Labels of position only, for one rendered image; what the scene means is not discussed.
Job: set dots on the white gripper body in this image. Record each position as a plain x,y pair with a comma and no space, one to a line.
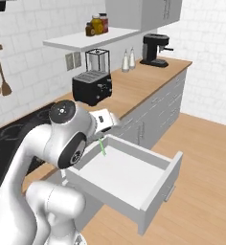
116,121

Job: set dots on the black toaster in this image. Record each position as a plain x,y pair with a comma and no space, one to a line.
92,87

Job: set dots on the grey wall cupboard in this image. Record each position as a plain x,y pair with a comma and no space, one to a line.
143,12

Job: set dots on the red jar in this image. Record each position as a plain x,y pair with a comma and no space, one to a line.
105,22

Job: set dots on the yellow jar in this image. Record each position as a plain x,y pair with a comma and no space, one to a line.
97,25

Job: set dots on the wooden spatula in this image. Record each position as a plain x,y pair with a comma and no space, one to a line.
5,86

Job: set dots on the grey base cupboard run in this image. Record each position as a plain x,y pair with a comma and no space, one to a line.
162,105

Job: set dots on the small brown jar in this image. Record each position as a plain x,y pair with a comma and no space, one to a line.
89,29

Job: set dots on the black coffee machine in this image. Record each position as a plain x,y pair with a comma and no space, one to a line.
153,48

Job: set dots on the white wall shelf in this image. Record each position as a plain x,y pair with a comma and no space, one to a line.
86,40

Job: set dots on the black glass blender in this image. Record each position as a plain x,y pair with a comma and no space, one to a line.
97,60

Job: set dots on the grey wall socket plate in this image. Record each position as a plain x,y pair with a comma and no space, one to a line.
77,59
69,61

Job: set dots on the black hob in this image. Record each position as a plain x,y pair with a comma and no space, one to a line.
6,140

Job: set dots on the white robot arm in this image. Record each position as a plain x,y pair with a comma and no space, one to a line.
32,153

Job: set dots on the white shaker bottle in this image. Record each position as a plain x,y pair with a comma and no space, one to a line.
132,59
125,62

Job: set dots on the green straw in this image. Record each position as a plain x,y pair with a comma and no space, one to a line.
102,147

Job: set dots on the white open drawer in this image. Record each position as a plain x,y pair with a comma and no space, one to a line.
124,178

